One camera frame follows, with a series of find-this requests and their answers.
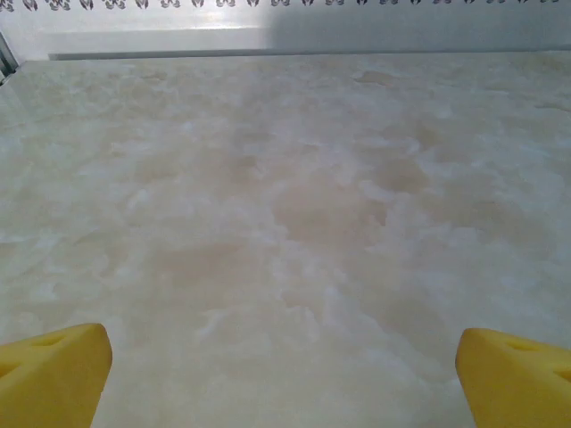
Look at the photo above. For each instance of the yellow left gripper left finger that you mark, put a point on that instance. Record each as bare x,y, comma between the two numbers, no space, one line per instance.
53,379

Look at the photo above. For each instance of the aluminium back frame rail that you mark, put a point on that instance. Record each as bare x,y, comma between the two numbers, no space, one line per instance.
178,55

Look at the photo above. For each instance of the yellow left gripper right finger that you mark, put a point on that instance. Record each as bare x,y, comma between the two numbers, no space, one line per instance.
513,383

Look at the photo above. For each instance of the aluminium left frame post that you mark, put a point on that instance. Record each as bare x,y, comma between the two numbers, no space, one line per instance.
6,55

